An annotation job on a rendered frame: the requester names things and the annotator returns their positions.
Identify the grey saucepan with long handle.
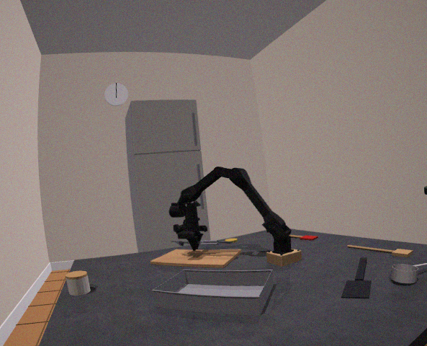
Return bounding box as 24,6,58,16
391,263,427,284

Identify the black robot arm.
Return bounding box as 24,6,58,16
168,167,294,254

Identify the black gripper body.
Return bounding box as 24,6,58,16
178,216,207,239

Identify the wooden spatula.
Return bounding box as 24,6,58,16
347,245,413,257

